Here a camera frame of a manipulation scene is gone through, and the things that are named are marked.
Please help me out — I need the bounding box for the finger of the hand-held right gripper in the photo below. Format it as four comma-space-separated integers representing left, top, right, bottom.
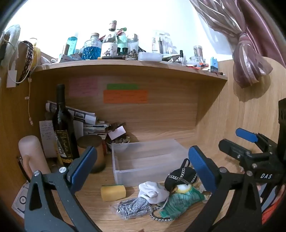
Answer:
236, 128, 276, 152
218, 139, 254, 167

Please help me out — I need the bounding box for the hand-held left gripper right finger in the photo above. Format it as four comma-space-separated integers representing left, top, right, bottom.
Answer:
185, 146, 262, 232

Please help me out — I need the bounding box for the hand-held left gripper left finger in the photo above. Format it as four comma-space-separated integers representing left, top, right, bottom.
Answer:
24, 146, 101, 232

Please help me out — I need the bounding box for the black pouch with chain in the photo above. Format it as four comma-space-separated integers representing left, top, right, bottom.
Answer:
164, 158, 199, 192

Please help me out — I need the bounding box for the green knitted cloth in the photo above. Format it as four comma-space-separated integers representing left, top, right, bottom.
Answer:
159, 187, 206, 219

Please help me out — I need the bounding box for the yellow sponge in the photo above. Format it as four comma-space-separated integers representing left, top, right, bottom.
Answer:
100, 184, 126, 202

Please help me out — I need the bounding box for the white sock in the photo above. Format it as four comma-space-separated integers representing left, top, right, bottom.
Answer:
138, 181, 169, 204

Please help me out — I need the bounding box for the clear plastic storage box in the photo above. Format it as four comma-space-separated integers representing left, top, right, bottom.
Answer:
111, 139, 192, 187

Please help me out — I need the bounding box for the grey glittery cloth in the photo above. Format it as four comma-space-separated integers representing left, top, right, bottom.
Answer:
114, 197, 152, 220

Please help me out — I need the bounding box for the brown cylindrical can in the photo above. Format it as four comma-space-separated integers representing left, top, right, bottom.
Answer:
77, 134, 106, 173

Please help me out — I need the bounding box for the person's red clothing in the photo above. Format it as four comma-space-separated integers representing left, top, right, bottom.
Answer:
261, 194, 286, 226

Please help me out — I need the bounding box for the dark wine bottle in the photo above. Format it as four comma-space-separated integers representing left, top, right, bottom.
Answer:
52, 84, 80, 167

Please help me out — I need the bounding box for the stack of papers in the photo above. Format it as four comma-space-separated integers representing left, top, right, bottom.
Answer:
82, 120, 110, 135

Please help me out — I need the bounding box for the small bowl of coins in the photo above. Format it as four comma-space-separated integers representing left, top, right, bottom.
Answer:
106, 137, 131, 150

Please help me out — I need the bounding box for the white handwritten note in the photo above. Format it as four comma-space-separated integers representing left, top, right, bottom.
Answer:
39, 120, 59, 158

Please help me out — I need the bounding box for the white card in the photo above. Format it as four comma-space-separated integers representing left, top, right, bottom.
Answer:
108, 125, 127, 140

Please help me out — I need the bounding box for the pale pink tumbler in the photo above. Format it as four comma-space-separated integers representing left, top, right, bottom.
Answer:
18, 135, 51, 179

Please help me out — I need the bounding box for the rolled newspaper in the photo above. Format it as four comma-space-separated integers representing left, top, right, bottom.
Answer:
46, 101, 98, 124

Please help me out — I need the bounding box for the white disc sleeve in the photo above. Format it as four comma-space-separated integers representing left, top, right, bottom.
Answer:
12, 181, 32, 219

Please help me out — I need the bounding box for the pink sticky note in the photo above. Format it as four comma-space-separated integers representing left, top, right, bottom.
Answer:
69, 76, 99, 97

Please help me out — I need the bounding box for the orange sticky note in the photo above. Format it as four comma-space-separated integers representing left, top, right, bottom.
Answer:
103, 90, 149, 104

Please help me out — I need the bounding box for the green sticky note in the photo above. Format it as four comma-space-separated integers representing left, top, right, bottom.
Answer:
107, 84, 139, 90

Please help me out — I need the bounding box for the glass jar with lid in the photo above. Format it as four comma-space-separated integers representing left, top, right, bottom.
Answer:
190, 46, 205, 63

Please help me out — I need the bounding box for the pink striped curtain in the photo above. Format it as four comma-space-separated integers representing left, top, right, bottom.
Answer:
189, 0, 273, 88

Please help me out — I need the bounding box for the wooden shelf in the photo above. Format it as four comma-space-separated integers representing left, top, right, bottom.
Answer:
31, 58, 228, 81

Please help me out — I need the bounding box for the glass bottle with blue beads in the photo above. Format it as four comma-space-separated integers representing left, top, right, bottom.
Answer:
82, 33, 101, 60

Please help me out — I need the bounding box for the black lace band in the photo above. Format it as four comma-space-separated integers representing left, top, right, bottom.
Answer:
17, 41, 34, 83

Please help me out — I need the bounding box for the flat clear plastic case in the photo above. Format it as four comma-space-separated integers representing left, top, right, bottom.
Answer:
138, 52, 162, 62

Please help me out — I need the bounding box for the clear plastic package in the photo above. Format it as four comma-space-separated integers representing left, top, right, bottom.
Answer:
152, 31, 173, 55

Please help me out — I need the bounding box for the teal bottle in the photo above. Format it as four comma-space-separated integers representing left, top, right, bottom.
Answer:
67, 36, 78, 55

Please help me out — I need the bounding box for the tall clear corked bottle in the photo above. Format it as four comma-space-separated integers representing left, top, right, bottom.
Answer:
101, 21, 118, 57

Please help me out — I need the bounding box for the mint green pump bottle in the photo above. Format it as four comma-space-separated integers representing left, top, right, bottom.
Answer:
117, 28, 128, 55

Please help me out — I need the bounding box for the clear glass jar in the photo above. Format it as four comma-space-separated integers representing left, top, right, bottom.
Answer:
127, 34, 139, 54

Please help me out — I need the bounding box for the white bag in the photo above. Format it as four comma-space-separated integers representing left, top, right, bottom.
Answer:
0, 24, 21, 67

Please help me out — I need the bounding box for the black and white hair tie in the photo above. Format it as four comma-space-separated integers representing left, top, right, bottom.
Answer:
149, 206, 172, 222

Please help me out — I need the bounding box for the white cable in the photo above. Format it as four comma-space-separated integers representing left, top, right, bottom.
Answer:
3, 36, 37, 126

